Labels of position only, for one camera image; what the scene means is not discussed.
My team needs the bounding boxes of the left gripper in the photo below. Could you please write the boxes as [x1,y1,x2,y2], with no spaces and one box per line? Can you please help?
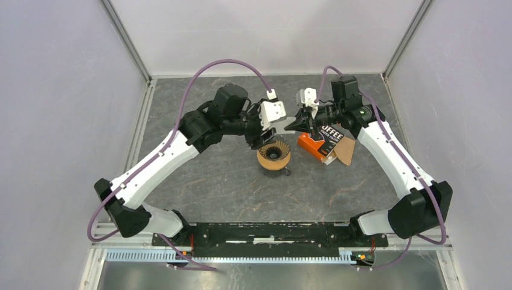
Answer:
[223,98,278,150]

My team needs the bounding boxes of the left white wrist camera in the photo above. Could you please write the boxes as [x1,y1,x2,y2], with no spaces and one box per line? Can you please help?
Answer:
[259,89,287,131]

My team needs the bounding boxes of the glass coffee server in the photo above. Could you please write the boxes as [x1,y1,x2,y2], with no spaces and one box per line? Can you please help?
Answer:
[260,166,291,178]

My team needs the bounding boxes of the brown paper coffee filter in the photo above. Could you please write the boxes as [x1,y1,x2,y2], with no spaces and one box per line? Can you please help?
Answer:
[333,137,356,166]

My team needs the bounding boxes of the aluminium frame rail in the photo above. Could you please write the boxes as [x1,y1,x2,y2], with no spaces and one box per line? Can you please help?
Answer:
[93,222,453,251]

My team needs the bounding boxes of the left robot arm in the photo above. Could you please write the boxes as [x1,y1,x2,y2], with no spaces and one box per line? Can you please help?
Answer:
[94,83,286,246]

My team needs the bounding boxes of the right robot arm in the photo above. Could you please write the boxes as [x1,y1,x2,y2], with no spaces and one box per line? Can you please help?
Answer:
[285,75,453,247]

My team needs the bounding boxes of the wooden dripper holder ring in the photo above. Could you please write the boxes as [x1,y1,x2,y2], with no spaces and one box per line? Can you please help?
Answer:
[256,150,292,172]

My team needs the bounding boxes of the white paper coffee filter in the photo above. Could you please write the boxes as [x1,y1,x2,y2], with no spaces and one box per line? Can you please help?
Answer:
[272,118,296,135]

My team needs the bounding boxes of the glass cone dripper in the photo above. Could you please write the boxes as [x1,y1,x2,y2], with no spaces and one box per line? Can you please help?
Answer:
[258,136,291,161]

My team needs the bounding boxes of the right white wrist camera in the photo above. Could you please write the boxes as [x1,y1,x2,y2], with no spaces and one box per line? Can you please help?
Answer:
[296,88,319,118]

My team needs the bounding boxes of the coffee filter box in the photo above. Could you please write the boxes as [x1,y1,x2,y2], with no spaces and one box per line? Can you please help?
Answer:
[298,126,345,165]

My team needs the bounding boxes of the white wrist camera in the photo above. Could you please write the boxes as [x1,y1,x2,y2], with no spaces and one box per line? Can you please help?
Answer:
[259,89,287,131]
[296,88,319,118]

